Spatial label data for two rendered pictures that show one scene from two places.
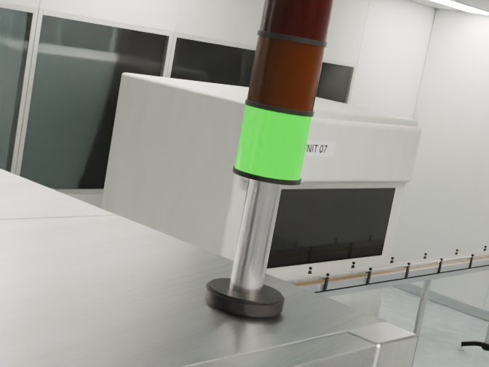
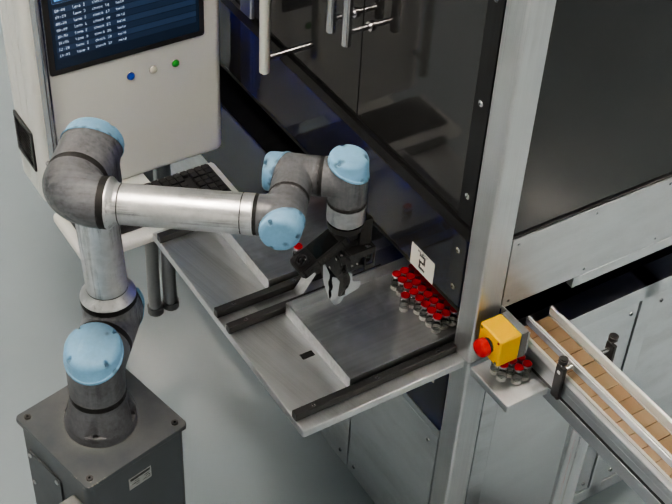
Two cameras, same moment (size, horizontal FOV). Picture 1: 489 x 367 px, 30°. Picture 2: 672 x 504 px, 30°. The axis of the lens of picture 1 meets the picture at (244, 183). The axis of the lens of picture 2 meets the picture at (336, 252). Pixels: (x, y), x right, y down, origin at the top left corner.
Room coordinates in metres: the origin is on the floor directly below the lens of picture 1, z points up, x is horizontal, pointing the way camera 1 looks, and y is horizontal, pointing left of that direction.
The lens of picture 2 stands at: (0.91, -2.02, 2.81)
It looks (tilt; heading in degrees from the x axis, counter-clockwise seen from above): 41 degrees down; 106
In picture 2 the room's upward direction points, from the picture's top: 3 degrees clockwise
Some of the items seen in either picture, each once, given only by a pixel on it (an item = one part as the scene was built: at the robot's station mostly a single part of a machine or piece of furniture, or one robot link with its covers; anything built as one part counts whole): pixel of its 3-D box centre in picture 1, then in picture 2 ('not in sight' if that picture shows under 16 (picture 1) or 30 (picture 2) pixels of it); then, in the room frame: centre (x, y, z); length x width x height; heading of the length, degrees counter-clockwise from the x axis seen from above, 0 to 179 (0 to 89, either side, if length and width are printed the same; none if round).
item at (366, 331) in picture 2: not in sight; (382, 317); (0.46, -0.10, 0.90); 0.34 x 0.26 x 0.04; 51
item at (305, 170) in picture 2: not in sight; (292, 178); (0.32, -0.31, 1.39); 0.11 x 0.11 x 0.08; 12
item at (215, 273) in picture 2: not in sight; (315, 290); (0.29, -0.04, 0.87); 0.70 x 0.48 x 0.02; 140
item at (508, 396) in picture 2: not in sight; (513, 377); (0.77, -0.14, 0.87); 0.14 x 0.13 x 0.02; 50
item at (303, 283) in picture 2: not in sight; (285, 290); (0.24, -0.10, 0.91); 0.14 x 0.03 x 0.06; 51
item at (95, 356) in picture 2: not in sight; (95, 362); (-0.03, -0.49, 0.96); 0.13 x 0.12 x 0.14; 102
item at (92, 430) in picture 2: not in sight; (99, 404); (-0.03, -0.50, 0.84); 0.15 x 0.15 x 0.10
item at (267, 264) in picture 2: not in sight; (304, 229); (0.20, 0.12, 0.90); 0.34 x 0.26 x 0.04; 50
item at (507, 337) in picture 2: not in sight; (501, 339); (0.73, -0.17, 0.99); 0.08 x 0.07 x 0.07; 50
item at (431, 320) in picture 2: not in sight; (415, 301); (0.52, -0.03, 0.90); 0.18 x 0.02 x 0.05; 141
